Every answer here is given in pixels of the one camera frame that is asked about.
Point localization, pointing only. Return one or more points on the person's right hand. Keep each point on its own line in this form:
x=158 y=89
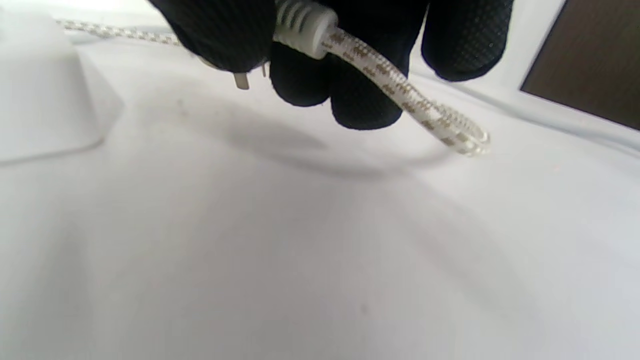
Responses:
x=225 y=30

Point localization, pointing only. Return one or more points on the white plastic appliance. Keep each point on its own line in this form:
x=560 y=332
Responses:
x=40 y=90

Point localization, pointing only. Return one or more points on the dark brown panel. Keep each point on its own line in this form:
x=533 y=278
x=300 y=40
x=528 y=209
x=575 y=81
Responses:
x=590 y=60

